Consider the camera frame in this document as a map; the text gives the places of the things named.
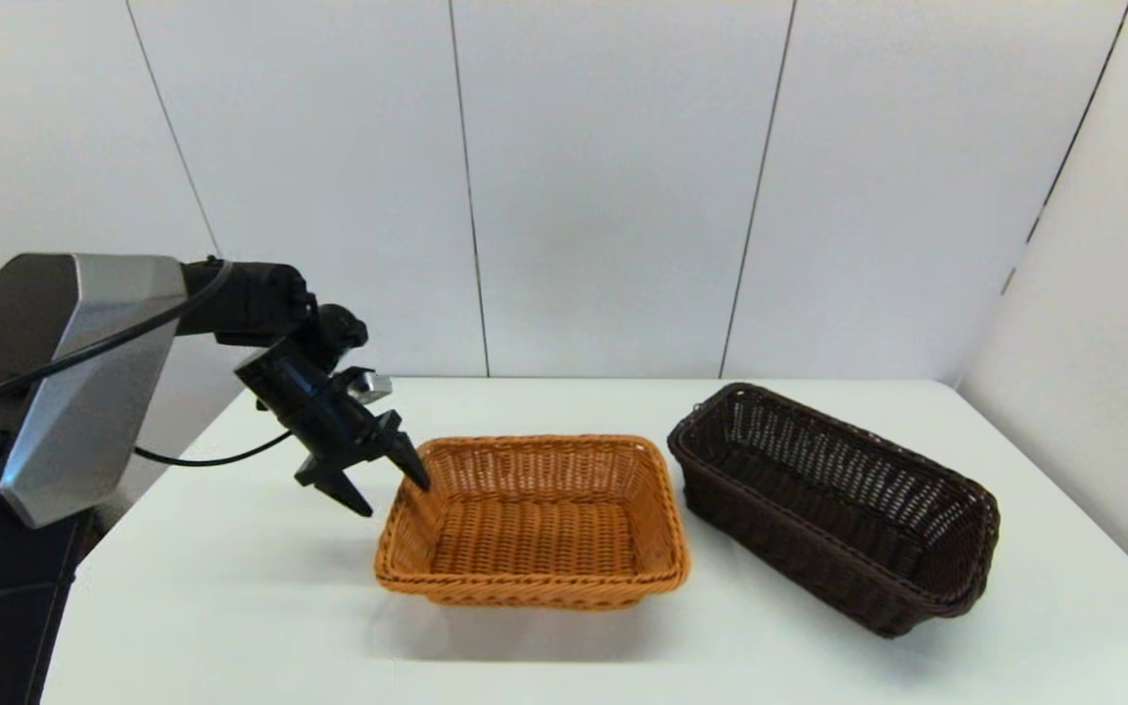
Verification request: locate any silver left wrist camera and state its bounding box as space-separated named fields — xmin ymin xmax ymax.
xmin=344 ymin=368 xmax=394 ymax=406

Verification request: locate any dark brown wicker basket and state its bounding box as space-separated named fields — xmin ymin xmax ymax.
xmin=667 ymin=382 xmax=1001 ymax=638

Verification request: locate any orange wicker basket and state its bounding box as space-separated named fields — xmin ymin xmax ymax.
xmin=374 ymin=434 xmax=691 ymax=611

